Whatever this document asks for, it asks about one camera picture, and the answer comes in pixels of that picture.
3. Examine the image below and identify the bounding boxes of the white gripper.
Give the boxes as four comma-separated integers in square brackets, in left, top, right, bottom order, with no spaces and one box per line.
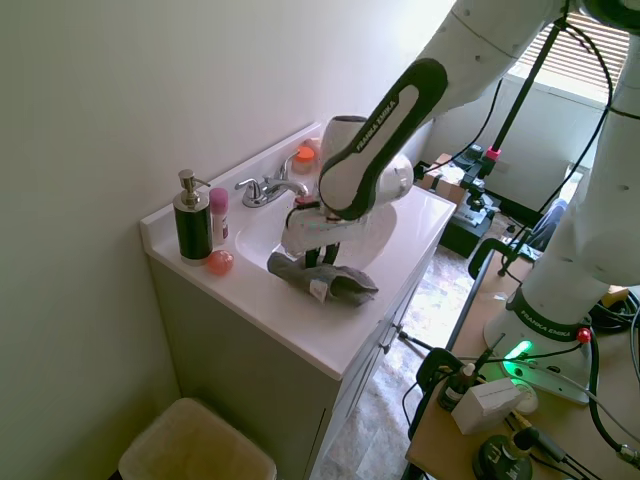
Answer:
[279,202,372,270]

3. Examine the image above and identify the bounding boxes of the grey towel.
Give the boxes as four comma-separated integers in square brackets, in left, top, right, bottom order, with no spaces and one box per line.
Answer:
[266,250,381,308]

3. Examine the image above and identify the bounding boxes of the white sink countertop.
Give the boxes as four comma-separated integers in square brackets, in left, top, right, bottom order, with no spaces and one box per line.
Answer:
[139,121,458,383]

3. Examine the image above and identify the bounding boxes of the amber jar with orange lid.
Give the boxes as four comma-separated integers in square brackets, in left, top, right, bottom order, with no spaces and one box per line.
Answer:
[291,145,317,176]

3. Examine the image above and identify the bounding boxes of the pink round soap ball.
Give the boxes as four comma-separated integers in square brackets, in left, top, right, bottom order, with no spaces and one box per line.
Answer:
[206,250,237,277]

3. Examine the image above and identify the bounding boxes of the pink and white spray bottle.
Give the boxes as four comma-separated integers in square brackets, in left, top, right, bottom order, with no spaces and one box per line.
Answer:
[208,186,231,249]

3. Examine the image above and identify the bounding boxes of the black soap dispenser chrome pump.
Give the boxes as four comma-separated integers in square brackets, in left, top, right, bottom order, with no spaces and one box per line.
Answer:
[172,168,214,268]

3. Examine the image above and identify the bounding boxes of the grey vanity cabinet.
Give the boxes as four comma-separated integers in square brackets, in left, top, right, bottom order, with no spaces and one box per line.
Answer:
[148,246,442,480]

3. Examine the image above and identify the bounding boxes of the brown cardboard box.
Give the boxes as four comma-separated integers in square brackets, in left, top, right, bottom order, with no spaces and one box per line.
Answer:
[418,153,472,202]

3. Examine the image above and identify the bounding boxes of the black equipment case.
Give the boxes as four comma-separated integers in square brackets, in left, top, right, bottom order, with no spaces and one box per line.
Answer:
[439,198,497,260]

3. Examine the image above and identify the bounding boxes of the black metal C-clamp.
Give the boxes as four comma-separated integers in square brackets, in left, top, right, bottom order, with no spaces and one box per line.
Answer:
[416,347,469,402]
[467,237,539,282]

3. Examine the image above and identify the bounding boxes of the dark glass dropper bottle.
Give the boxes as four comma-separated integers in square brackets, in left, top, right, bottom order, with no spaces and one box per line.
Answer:
[438,362,477,414]

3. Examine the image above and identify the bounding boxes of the small white cardboard box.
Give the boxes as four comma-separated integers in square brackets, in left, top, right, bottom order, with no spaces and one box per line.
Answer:
[450,377,524,437]

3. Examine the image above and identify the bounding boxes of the beige lined trash bin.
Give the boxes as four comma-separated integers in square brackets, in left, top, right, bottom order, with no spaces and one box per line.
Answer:
[117,396,279,480]

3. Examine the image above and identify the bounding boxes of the window blinds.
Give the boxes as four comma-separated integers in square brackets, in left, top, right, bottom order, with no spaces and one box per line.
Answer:
[518,8,632,107]

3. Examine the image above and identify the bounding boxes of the chrome two-handle faucet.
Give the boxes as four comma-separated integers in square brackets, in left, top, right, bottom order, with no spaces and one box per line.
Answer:
[234,154,312,209]

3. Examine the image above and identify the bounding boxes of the black camera stand pole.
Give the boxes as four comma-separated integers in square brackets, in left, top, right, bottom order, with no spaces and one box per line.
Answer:
[481,9,572,167]

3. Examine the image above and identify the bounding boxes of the round black mount base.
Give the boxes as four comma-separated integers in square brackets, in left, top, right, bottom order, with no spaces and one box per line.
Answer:
[471,426,537,480]

